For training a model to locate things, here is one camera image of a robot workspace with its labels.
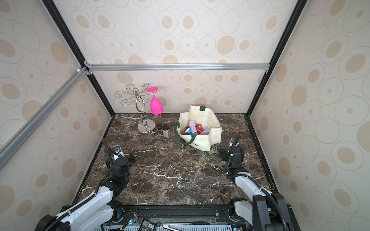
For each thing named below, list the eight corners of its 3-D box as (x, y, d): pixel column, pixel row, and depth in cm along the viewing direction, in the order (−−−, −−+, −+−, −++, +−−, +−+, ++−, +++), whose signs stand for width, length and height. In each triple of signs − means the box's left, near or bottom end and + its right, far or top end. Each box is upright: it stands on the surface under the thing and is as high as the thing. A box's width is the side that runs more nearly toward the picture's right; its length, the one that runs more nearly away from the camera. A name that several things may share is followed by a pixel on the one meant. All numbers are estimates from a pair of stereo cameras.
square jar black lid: (163, 138, 107) (162, 130, 100) (164, 132, 110) (163, 124, 103) (169, 138, 107) (168, 130, 100) (170, 132, 110) (168, 124, 103)
